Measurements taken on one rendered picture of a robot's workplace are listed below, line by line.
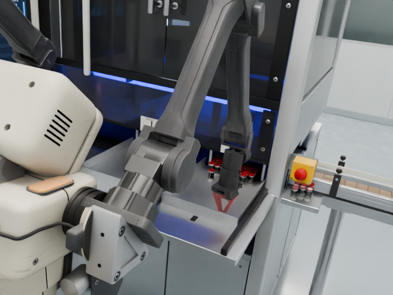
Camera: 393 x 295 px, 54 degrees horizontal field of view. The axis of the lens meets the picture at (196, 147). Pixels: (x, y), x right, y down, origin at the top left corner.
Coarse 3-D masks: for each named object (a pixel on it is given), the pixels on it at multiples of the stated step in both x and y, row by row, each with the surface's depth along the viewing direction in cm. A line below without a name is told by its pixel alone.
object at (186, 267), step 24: (312, 144) 196; (288, 216) 180; (288, 240) 211; (72, 264) 195; (144, 264) 173; (168, 264) 167; (192, 264) 161; (216, 264) 155; (240, 264) 150; (120, 288) 185; (144, 288) 178; (168, 288) 171; (192, 288) 165; (216, 288) 159; (240, 288) 154; (264, 288) 160
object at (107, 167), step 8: (120, 144) 156; (128, 144) 161; (104, 152) 147; (112, 152) 152; (120, 152) 155; (88, 160) 139; (96, 160) 144; (104, 160) 147; (112, 160) 148; (120, 160) 148; (88, 168) 133; (96, 168) 141; (104, 168) 141; (112, 168) 142; (120, 168) 142; (96, 176) 132; (104, 176) 131; (112, 176) 129; (120, 176) 137; (112, 184) 130
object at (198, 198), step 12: (204, 168) 149; (192, 180) 139; (204, 180) 140; (216, 180) 141; (264, 180) 137; (168, 192) 126; (192, 192) 131; (204, 192) 132; (240, 192) 134; (252, 192) 135; (168, 204) 122; (180, 204) 120; (192, 204) 118; (204, 204) 124; (240, 204) 126; (204, 216) 118; (216, 216) 116; (228, 216) 114; (240, 216) 115
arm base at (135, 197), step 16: (128, 176) 61; (144, 176) 60; (112, 192) 59; (128, 192) 58; (144, 192) 59; (160, 192) 61; (112, 208) 56; (128, 208) 56; (144, 208) 58; (128, 224) 55; (144, 224) 54; (144, 240) 60; (160, 240) 60
